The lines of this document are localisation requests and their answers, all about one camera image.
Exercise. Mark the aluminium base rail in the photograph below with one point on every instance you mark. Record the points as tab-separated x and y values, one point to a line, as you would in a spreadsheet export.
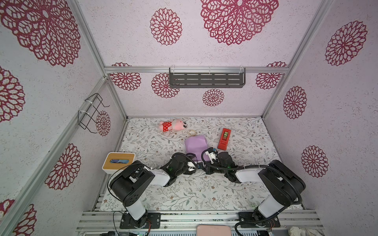
102	221

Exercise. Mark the black wire wall rack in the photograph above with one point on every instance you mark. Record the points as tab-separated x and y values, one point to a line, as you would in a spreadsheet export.
86	115

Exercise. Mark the grey wall shelf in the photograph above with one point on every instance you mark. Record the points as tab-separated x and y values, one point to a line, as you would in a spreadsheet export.
209	80

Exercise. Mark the white tissue box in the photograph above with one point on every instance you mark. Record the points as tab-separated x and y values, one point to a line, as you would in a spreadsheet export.
117	160

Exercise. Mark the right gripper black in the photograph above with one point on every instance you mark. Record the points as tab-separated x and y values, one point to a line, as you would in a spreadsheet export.
208	170

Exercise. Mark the pink plush toy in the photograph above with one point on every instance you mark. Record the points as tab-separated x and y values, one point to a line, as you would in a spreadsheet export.
174	125

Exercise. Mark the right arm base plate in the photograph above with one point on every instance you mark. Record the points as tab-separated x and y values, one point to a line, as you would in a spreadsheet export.
256	220

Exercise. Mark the red tape dispenser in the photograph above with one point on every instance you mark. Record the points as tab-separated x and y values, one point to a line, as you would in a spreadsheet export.
224	139

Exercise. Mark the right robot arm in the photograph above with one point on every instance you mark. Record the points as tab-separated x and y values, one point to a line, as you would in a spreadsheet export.
284	187

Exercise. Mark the pink wrapping paper sheet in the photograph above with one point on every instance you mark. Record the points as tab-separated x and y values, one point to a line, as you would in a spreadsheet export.
196	145

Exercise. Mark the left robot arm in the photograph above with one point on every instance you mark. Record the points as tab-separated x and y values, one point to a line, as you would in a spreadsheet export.
132	181

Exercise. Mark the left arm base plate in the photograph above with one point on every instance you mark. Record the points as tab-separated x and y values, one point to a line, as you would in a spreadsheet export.
147	221

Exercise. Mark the white cloth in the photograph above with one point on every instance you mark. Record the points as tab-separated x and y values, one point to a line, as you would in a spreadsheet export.
298	231

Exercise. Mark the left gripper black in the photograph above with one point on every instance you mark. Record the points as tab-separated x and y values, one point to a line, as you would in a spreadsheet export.
189	172

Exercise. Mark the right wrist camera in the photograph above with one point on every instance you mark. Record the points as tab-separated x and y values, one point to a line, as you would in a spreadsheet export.
212	154

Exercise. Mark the clear tape roll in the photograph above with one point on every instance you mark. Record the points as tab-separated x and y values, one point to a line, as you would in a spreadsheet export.
192	132

